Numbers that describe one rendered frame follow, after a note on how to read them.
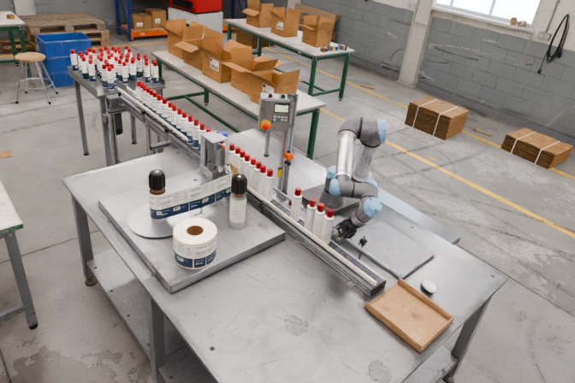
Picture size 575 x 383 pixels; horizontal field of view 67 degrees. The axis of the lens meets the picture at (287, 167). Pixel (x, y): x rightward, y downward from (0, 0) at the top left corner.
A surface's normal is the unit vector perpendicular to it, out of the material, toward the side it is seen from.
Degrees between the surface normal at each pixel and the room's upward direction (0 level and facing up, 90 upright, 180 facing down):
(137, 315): 0
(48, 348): 0
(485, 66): 90
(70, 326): 0
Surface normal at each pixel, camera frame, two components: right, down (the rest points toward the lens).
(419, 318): 0.10, -0.87
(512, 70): -0.76, 0.26
